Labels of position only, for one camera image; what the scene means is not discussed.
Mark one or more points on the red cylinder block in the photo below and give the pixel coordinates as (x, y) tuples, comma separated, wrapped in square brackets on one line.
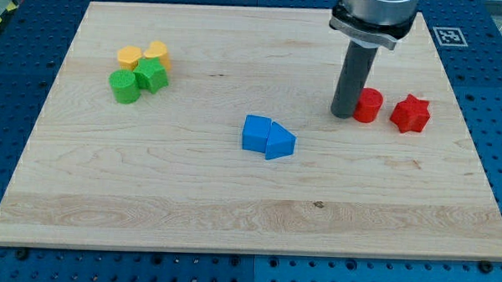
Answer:
[(368, 105)]

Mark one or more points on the light wooden board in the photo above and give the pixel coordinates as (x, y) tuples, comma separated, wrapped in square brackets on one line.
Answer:
[(169, 172)]

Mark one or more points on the white fiducial marker tag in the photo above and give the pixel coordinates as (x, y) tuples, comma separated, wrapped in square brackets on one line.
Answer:
[(450, 37)]

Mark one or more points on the blue cube block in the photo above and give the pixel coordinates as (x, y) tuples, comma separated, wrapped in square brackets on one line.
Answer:
[(255, 133)]

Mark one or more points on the green star block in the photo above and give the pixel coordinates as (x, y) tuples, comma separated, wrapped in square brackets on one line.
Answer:
[(151, 75)]

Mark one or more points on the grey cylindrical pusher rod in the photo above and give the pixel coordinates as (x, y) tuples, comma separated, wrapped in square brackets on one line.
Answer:
[(354, 73)]

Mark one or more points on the yellow hexagon block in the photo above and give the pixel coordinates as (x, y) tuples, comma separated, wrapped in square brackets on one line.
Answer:
[(128, 57)]

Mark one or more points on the red star block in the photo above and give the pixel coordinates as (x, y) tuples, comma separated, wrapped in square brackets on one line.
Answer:
[(411, 114)]

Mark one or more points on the blue triangular prism block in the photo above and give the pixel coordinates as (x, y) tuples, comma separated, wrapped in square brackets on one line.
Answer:
[(280, 142)]

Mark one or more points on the yellow heart block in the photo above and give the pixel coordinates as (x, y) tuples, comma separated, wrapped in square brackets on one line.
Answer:
[(159, 50)]

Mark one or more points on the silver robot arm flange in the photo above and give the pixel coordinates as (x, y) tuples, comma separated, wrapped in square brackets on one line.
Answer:
[(374, 23)]

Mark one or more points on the green cylinder block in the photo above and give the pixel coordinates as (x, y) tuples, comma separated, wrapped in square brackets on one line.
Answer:
[(124, 86)]

